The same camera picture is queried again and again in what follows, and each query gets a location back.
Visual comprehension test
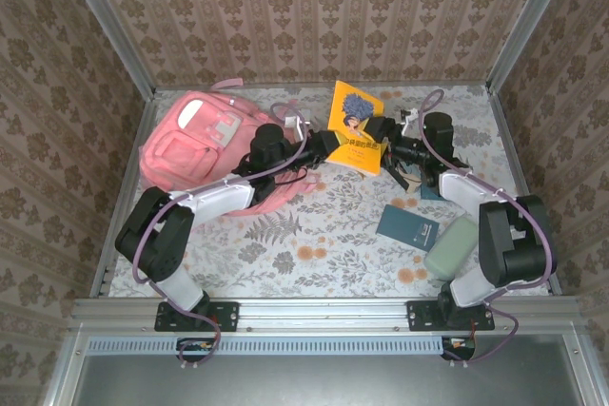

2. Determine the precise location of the yellow paperback book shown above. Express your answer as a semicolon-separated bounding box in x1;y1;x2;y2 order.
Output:
325;80;386;179

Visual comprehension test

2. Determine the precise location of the teal black beige stationery item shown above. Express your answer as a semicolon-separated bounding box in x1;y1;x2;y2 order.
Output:
383;157;423;196

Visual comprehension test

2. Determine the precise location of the pink school backpack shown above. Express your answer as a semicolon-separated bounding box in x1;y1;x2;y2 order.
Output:
137;76;324;217

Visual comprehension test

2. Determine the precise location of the small teal notebook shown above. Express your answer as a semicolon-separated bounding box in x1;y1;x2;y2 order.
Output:
375;204;439;250

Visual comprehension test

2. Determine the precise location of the pale green pencil case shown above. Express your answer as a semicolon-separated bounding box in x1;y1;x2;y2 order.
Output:
424;215;479;281

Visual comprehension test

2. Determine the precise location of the floral tablecloth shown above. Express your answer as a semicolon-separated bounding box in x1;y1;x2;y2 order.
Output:
108;84;553;298

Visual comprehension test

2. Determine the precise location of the grey metal sheet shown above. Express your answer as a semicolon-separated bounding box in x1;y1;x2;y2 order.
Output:
70;334;589;406

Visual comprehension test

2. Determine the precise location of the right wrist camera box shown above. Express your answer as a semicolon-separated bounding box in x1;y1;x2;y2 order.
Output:
401;108;421;135

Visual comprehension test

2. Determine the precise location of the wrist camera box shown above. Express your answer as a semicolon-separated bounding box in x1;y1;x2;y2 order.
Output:
401;108;421;135
284;105;311;142

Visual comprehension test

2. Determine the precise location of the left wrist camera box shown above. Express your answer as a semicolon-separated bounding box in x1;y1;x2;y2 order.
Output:
284;105;311;142

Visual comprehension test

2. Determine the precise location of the back aluminium rail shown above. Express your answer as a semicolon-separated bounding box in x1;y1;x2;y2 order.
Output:
151;80;491;92

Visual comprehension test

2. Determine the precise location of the right aluminium side rail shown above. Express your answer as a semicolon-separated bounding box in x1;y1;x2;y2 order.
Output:
487;89;565;296

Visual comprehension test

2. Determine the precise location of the right aluminium frame post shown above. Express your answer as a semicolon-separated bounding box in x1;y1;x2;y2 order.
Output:
485;0;581;93

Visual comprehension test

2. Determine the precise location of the aluminium frame post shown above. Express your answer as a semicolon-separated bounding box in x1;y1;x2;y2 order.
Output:
485;0;581;93
54;0;156;98

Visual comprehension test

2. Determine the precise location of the aluminium mounting rail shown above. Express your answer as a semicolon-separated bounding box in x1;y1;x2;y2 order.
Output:
70;296;584;334

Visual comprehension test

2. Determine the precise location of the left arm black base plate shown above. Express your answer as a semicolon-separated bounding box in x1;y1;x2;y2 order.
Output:
154;300;239;333

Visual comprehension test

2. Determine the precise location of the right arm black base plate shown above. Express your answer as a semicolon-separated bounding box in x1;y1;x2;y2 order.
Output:
406;300;496;333

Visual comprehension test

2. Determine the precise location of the grey slotted cable duct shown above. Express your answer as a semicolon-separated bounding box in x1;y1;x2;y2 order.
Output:
88;337;446;355

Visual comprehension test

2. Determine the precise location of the left aluminium frame post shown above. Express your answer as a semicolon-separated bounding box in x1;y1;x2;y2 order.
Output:
54;0;156;98

